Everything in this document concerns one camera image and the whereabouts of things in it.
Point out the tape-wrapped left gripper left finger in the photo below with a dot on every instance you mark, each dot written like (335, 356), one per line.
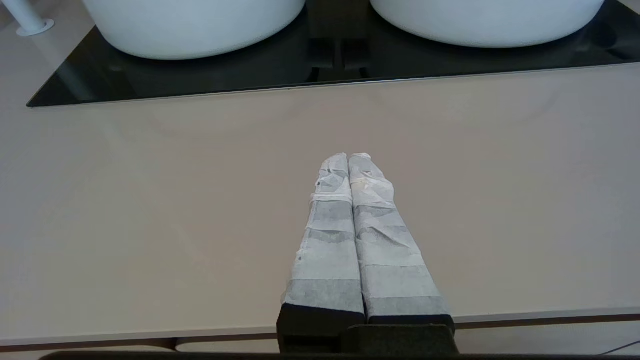
(327, 250)

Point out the black glass cooktop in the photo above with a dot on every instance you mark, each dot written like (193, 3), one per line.
(200, 75)

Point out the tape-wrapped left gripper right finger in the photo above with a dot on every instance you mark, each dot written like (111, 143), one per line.
(390, 260)

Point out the white cooking pot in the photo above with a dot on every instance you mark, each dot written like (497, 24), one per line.
(195, 30)
(485, 22)

